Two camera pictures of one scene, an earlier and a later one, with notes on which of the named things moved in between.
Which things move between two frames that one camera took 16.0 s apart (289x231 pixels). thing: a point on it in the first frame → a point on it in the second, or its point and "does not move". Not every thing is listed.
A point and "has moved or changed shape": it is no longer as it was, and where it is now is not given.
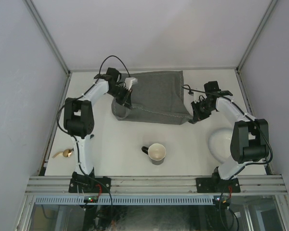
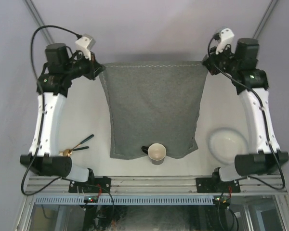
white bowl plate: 219,143 does not move
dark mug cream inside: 156,152 does not move
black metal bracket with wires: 82,185 does not move
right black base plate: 216,184 does not move
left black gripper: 125,100 → 94,68
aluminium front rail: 59,186 does not move
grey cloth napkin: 157,98 has moved or changed shape
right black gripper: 197,116 → 212,62
